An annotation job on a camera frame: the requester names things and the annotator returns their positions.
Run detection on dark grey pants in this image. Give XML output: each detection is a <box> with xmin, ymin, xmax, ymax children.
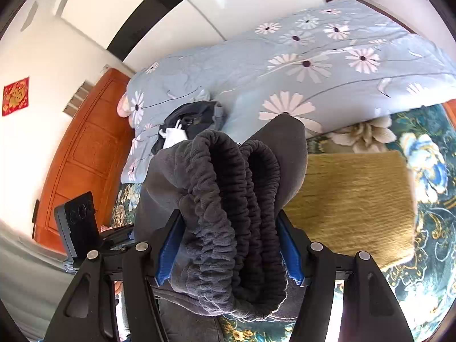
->
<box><xmin>133</xmin><ymin>112</ymin><xmax>309</xmax><ymax>342</ymax></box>

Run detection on light blue floral quilt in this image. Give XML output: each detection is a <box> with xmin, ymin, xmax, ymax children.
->
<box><xmin>120</xmin><ymin>0</ymin><xmax>456</xmax><ymax>185</ymax></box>

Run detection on orange wooden headboard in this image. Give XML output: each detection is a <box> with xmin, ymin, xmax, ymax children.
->
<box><xmin>32</xmin><ymin>68</ymin><xmax>138</xmax><ymax>256</ymax></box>

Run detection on teal floral blanket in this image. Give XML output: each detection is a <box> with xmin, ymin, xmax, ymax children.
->
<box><xmin>110</xmin><ymin>103</ymin><xmax>456</xmax><ymax>342</ymax></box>

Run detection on pink pillow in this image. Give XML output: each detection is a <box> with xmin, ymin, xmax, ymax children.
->
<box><xmin>116</xmin><ymin>92</ymin><xmax>132</xmax><ymax>118</ymax></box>

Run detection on white glossy wardrobe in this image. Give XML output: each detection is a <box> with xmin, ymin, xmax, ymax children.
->
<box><xmin>60</xmin><ymin>0</ymin><xmax>343</xmax><ymax>74</ymax></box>

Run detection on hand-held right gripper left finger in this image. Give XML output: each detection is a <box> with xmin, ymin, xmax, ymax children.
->
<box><xmin>43</xmin><ymin>209</ymin><xmax>186</xmax><ymax>342</ymax></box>

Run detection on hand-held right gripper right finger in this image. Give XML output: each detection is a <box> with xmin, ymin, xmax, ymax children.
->
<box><xmin>276</xmin><ymin>209</ymin><xmax>416</xmax><ymax>342</ymax></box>

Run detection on black and white hoodie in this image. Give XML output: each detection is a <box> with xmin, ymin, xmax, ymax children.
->
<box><xmin>151</xmin><ymin>100</ymin><xmax>218</xmax><ymax>156</ymax></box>

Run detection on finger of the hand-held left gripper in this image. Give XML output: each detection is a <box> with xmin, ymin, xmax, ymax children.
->
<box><xmin>100</xmin><ymin>225</ymin><xmax>135</xmax><ymax>252</ymax></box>

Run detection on yellow knit garment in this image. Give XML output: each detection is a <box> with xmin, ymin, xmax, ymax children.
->
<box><xmin>284</xmin><ymin>150</ymin><xmax>418</xmax><ymax>272</ymax></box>

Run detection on red wall decoration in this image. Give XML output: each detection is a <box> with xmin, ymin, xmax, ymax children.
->
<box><xmin>2</xmin><ymin>76</ymin><xmax>30</xmax><ymax>117</ymax></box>

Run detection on white slatted wall fixture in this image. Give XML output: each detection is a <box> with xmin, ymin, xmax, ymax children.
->
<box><xmin>63</xmin><ymin>80</ymin><xmax>94</xmax><ymax>117</ymax></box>

